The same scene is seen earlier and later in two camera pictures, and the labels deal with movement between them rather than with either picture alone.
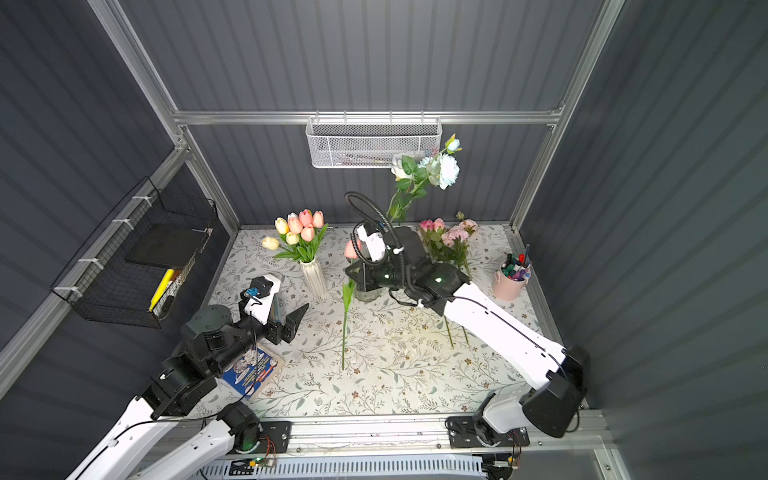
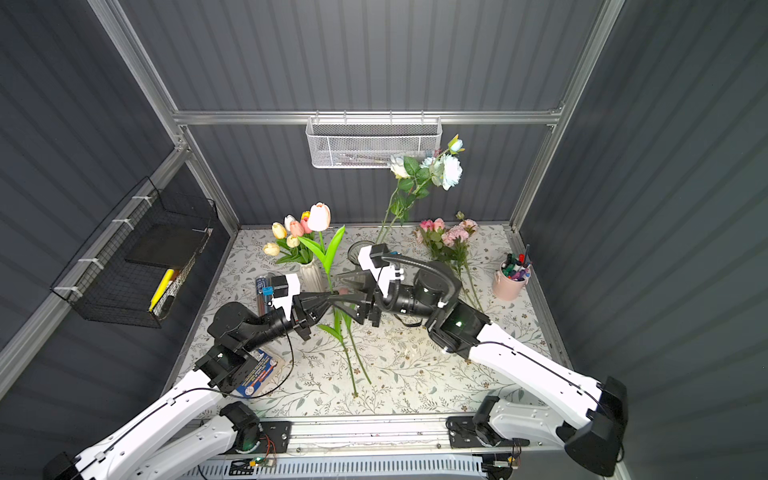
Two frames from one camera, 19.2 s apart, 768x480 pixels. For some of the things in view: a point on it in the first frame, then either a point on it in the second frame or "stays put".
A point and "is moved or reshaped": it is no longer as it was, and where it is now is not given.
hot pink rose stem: [430, 233] stays put
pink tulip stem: [347, 296] is moved or reshaped
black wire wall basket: [135, 269] stays put
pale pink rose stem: [439, 225] stays put
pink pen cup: [506, 288] stays put
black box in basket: [165, 244] stays put
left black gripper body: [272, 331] to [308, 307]
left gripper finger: [292, 322] to [315, 320]
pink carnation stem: [456, 237] stays put
